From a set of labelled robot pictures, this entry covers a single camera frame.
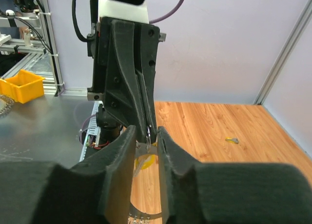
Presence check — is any yellow tagged key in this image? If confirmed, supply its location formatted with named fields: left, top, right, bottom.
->
left=133, top=142, right=157, bottom=177

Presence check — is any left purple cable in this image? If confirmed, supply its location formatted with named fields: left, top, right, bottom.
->
left=148, top=0, right=188, bottom=24

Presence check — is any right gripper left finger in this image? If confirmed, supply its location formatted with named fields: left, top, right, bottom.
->
left=0, top=125, right=136, bottom=224

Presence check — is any metal key organizer ring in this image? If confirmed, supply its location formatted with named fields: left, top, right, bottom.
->
left=126, top=125, right=163, bottom=224

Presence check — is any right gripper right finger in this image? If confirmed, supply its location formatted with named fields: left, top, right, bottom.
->
left=157, top=126, right=312, bottom=224

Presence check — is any yellow plastic bin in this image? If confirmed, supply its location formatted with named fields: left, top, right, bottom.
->
left=0, top=70, right=45, bottom=104

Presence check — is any spare metal key ring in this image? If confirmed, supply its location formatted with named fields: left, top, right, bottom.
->
left=0, top=94, right=15, bottom=117

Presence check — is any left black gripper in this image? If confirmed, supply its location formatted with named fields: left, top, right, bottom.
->
left=88, top=17, right=160, bottom=143

